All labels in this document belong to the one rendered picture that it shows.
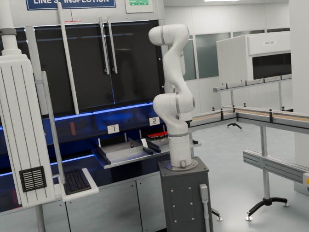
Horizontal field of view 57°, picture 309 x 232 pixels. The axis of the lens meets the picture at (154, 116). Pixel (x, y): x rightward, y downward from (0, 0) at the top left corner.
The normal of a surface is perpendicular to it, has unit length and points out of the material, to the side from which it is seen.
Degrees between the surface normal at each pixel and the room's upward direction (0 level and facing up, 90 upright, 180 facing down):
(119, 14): 90
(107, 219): 90
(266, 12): 90
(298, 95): 90
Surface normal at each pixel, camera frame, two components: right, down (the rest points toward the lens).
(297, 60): -0.92, 0.17
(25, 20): 0.37, 0.11
